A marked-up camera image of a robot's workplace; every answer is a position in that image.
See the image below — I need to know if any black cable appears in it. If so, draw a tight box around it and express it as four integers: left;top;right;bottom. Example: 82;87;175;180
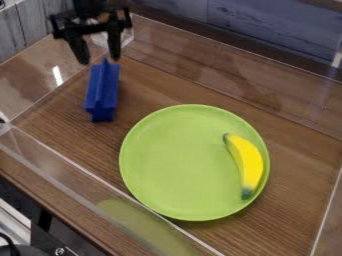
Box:
0;233;19;256

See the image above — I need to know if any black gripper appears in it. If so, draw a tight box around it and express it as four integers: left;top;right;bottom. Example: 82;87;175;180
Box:
50;6;132;65

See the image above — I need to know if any clear acrylic enclosure wall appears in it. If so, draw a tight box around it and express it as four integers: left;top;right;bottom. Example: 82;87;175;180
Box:
0;17;342;256

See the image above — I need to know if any blue star-shaped block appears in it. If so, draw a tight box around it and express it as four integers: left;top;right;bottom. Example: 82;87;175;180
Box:
84;58;120;122

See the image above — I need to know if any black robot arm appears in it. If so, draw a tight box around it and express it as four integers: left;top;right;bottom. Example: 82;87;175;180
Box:
50;0;132;65

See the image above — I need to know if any green round plate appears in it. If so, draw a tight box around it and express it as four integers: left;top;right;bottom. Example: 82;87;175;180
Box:
119;104;270;222

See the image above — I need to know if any yellow toy banana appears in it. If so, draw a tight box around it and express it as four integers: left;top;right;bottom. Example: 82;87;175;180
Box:
223;134;265;200

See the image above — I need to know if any clear acrylic corner bracket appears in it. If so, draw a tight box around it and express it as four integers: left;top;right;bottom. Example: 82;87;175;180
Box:
90;13;134;51

